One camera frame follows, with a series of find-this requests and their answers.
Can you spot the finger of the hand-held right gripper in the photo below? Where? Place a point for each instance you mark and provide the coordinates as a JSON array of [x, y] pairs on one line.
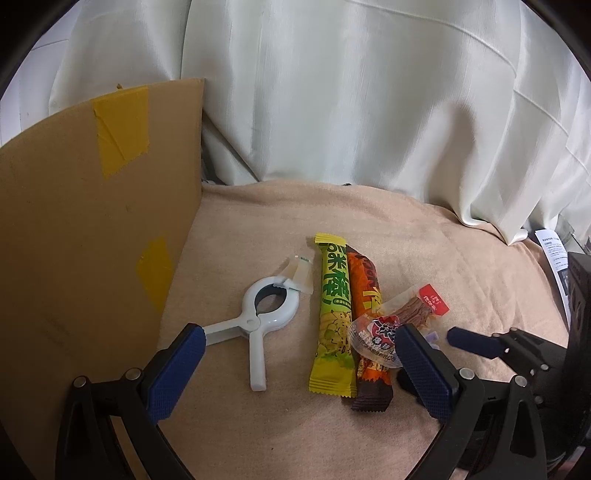
[[407, 385], [471, 341]]

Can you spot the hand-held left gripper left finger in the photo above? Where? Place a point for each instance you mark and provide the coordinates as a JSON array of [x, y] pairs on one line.
[[178, 369]]

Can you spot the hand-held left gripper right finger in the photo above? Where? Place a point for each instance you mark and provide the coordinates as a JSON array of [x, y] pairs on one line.
[[422, 369]]

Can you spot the purple candy wrapper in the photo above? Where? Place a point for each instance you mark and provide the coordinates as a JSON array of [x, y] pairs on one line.
[[432, 338]]

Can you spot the clear red-print candy wrapper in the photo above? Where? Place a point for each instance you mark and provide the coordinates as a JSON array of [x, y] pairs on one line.
[[376, 339]]

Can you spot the red label meat snack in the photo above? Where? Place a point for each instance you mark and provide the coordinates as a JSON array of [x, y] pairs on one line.
[[415, 311]]

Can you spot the white plastic clamp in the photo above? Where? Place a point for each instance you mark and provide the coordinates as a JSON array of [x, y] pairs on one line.
[[256, 364]]

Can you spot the orange snack bar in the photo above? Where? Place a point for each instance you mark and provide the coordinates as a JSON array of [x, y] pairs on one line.
[[364, 286]]

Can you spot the green snack bar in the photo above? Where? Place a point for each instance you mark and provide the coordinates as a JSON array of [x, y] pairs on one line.
[[334, 300]]

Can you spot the small clear sachet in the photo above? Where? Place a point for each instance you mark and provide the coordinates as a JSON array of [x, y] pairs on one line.
[[300, 274]]

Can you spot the brown cardboard box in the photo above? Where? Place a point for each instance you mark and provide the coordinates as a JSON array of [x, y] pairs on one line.
[[69, 230]]

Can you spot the printed paper sheet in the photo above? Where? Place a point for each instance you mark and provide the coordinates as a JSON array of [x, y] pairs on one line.
[[554, 258]]

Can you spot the beige blanket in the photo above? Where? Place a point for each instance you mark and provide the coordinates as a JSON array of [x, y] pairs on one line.
[[277, 221]]

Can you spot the white curtain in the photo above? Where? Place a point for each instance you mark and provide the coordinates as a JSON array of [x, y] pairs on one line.
[[346, 92]]

